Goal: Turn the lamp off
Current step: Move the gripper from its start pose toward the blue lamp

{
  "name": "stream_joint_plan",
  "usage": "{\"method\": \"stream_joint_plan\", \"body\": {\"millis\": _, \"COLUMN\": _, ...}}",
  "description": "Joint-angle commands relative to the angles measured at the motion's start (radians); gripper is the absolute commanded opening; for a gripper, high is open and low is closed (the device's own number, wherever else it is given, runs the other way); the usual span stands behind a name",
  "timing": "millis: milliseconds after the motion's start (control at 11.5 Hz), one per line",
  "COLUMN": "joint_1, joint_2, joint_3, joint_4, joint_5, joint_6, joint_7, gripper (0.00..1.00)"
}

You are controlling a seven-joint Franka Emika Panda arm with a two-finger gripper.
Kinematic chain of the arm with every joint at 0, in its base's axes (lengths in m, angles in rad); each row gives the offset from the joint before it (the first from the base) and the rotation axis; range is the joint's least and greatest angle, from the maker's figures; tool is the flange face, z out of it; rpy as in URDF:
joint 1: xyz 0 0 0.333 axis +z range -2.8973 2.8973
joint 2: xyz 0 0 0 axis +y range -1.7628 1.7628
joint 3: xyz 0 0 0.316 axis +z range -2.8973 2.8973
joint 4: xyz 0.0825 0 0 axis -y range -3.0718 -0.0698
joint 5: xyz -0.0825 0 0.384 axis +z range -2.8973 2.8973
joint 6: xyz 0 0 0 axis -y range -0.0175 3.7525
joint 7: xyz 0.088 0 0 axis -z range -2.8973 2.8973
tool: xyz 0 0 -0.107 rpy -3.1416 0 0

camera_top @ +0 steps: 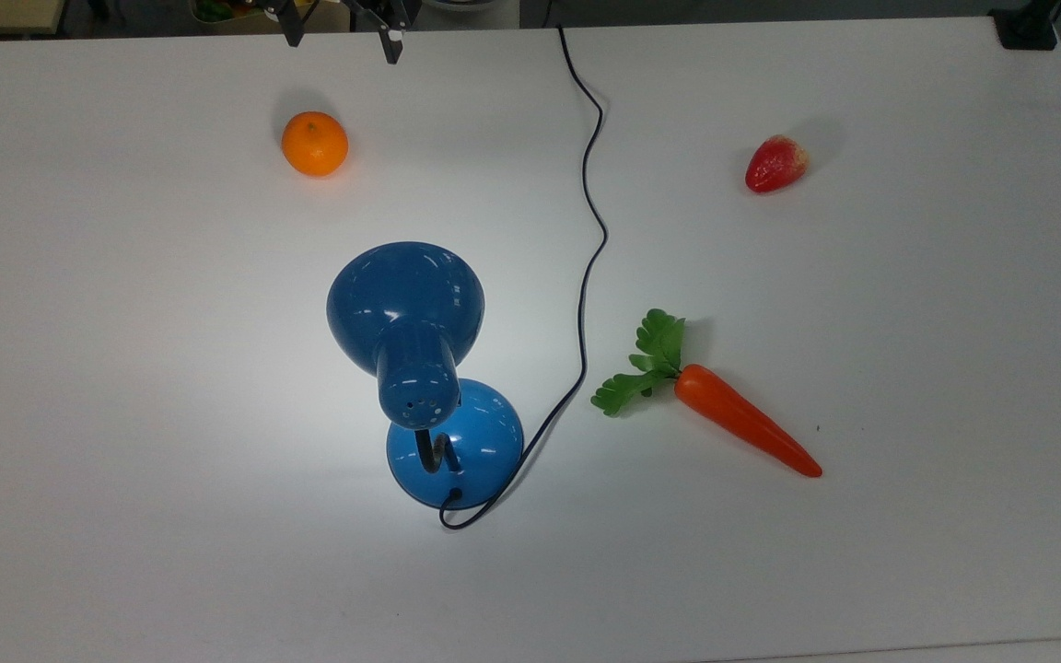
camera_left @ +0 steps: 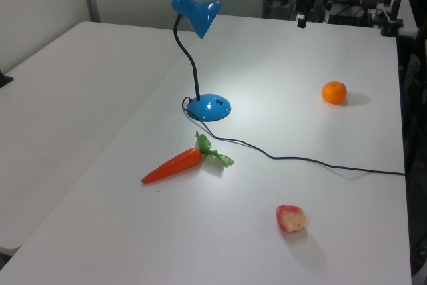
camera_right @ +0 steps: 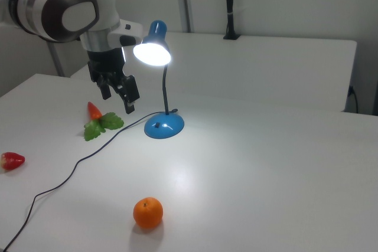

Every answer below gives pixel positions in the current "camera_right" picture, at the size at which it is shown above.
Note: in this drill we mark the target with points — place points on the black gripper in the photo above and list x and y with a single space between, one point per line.
107 60

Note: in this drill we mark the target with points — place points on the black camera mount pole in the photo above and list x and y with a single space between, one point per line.
229 4

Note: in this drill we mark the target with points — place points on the red toy strawberry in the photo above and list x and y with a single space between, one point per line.
11 160

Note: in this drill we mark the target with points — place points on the toy carrot with green leaves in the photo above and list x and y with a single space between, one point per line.
99 122

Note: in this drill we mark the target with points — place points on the white partition board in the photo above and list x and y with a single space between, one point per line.
251 69

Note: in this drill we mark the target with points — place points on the orange fruit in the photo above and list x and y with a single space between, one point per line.
148 212

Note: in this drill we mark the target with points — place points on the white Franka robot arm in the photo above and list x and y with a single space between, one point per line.
68 4

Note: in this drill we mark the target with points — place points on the blue desk lamp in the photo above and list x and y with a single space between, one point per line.
161 86

